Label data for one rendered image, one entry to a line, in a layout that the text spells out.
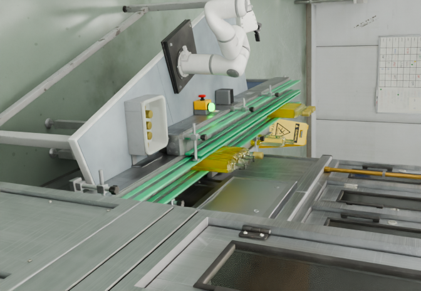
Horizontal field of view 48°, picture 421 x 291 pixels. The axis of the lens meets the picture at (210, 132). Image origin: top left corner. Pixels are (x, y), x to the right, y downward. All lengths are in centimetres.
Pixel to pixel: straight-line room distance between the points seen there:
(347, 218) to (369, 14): 598
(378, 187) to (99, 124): 130
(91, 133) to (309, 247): 104
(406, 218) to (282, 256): 115
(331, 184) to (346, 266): 146
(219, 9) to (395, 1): 590
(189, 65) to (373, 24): 575
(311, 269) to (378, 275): 11
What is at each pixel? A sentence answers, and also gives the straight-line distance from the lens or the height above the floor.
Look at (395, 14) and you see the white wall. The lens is 774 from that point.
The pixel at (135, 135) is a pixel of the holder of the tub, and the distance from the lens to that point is 193.
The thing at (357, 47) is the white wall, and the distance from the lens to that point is 781.
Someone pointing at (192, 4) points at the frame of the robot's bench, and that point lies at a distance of 299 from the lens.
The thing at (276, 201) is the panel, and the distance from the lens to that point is 203.
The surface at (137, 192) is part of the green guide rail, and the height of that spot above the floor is 91.
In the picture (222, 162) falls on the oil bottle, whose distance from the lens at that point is 209.
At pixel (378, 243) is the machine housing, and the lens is 97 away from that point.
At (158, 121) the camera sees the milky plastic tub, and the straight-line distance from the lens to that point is 205.
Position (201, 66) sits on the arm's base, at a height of 89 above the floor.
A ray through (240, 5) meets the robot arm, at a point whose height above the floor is 115.
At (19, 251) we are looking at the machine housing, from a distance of 105.
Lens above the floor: 186
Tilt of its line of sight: 25 degrees down
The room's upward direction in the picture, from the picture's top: 94 degrees clockwise
